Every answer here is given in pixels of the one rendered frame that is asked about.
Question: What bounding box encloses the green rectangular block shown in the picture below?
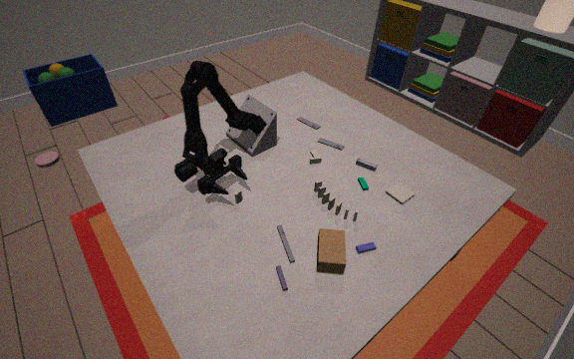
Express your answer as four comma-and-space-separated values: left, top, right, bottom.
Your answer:
358, 178, 369, 190

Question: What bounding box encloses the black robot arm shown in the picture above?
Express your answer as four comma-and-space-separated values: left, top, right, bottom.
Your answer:
175, 61, 267, 182

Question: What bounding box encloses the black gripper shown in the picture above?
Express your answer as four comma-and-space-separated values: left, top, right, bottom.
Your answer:
197, 155, 247, 194

